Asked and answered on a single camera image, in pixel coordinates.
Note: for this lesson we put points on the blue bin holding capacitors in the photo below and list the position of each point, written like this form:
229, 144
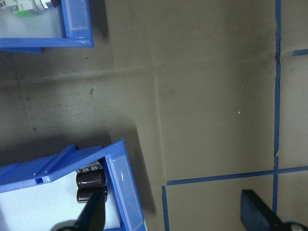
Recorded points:
72, 158

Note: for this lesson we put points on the white foam liner under buttons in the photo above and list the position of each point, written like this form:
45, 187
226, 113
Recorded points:
29, 26

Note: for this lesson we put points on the white foam liner under capacitors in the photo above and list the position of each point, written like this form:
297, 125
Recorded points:
36, 207

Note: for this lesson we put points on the blue bin holding push buttons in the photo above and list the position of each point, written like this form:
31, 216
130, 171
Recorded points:
48, 43

